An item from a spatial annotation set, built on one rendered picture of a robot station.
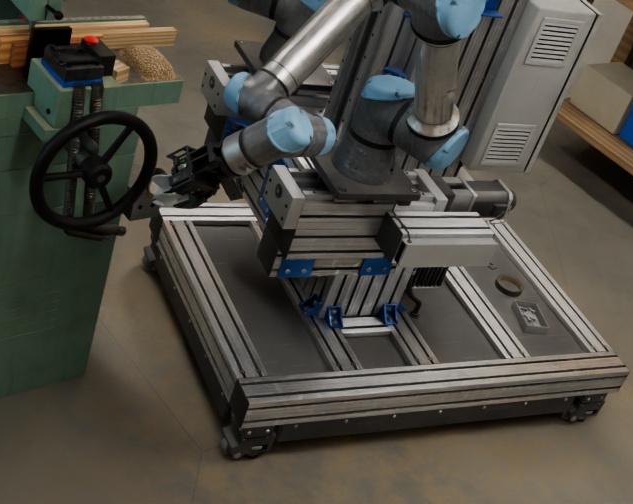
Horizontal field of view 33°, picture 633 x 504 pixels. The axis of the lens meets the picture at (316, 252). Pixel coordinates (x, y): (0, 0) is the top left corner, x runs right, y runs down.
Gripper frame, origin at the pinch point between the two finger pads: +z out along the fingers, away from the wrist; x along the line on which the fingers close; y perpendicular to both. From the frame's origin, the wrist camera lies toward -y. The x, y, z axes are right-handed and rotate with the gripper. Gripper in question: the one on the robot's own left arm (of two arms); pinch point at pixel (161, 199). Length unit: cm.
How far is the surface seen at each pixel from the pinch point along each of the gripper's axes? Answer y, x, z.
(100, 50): 1.0, -38.0, 11.3
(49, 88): 8.4, -29.9, 19.2
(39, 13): 8, -49, 21
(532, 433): -163, 30, 9
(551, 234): -247, -59, 19
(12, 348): -28, 2, 79
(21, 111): 7.3, -29.5, 29.2
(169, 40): -30, -57, 19
